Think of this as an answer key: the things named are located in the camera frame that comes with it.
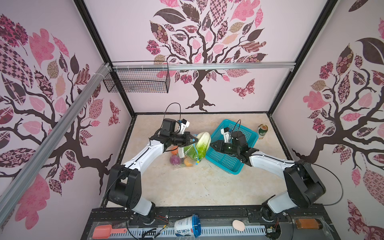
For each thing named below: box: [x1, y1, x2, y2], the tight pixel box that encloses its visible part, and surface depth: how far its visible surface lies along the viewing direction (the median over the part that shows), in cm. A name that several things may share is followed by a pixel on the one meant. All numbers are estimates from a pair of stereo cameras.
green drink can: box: [257, 124, 269, 140], surface depth 100 cm
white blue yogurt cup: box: [174, 214, 202, 238], surface depth 66 cm
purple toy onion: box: [170, 154, 181, 165], surface depth 89 cm
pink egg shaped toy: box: [232, 219, 246, 231], surface depth 71 cm
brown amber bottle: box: [295, 218, 323, 230], surface depth 70 cm
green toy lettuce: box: [184, 132, 212, 161], surface depth 81 cm
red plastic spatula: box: [92, 224, 128, 239], surface depth 70 cm
